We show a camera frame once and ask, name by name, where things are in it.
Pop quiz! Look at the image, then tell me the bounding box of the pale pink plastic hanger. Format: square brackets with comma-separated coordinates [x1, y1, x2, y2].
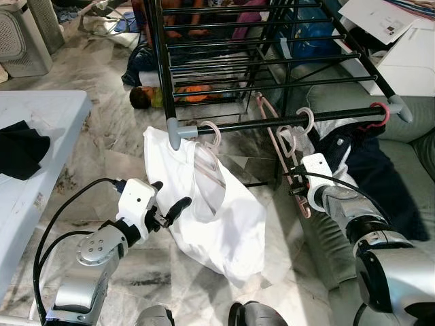
[256, 94, 315, 219]

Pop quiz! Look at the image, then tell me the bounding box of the clear white plastic hanger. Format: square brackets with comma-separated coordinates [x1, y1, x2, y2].
[275, 107, 317, 160]

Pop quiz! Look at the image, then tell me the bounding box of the black garment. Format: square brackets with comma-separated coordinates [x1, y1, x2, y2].
[0, 121, 52, 182]

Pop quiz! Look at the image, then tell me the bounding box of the pale pink shirt hanger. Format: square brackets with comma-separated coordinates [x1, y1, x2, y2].
[196, 120, 228, 204]

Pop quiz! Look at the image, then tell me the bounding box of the red plastic hanger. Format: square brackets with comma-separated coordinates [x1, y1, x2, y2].
[355, 102, 393, 134]

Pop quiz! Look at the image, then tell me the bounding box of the white shirt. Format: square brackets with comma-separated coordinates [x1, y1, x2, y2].
[143, 126, 268, 287]

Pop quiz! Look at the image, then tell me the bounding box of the black metal drying rack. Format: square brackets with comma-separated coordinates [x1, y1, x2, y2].
[141, 0, 413, 151]

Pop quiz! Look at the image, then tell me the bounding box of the navy and white garment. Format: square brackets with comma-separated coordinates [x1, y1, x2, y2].
[309, 117, 430, 243]

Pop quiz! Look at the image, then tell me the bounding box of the small dark-haired child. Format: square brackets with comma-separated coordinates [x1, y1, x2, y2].
[128, 85, 228, 111]

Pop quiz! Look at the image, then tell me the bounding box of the robot left leg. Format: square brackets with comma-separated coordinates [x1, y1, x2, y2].
[136, 304, 176, 326]

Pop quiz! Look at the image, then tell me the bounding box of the robot leg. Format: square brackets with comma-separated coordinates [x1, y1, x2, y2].
[136, 304, 176, 326]
[228, 301, 290, 326]

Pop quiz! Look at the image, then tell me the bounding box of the white plastic folding table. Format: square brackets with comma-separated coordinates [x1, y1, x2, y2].
[0, 90, 94, 303]

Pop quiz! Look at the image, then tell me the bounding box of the green leather sofa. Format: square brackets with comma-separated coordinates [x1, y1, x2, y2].
[272, 81, 435, 326]

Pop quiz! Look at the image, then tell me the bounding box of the person in blue jeans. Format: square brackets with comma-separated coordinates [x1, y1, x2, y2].
[122, 0, 218, 88]

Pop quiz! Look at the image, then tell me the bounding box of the robot right leg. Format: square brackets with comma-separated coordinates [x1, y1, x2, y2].
[228, 301, 290, 326]

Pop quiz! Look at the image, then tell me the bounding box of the blue plastic container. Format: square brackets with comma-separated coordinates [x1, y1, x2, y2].
[275, 3, 341, 60]

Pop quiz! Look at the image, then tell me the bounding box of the white storage box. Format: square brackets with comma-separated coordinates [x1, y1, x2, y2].
[336, 0, 435, 97]

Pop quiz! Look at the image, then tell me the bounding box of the magenta cloth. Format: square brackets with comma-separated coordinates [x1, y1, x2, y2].
[231, 0, 269, 41]

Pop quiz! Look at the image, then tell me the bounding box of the white baby rocker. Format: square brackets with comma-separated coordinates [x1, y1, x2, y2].
[76, 0, 147, 50]

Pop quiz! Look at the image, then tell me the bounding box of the grey tower appliance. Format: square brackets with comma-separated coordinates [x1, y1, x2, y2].
[27, 0, 69, 55]

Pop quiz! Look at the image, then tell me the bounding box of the white air purifier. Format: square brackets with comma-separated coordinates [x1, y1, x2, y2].
[0, 0, 54, 77]

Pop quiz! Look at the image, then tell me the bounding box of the striped colourful cloth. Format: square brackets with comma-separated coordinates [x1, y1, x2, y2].
[391, 0, 435, 18]

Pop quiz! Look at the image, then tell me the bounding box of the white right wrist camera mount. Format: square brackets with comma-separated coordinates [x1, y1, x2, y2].
[301, 154, 336, 213]

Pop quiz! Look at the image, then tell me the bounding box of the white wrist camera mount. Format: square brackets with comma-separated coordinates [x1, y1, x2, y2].
[116, 179, 159, 226]
[301, 154, 336, 213]

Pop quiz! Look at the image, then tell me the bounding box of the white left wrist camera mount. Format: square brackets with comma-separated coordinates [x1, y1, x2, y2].
[116, 179, 159, 226]

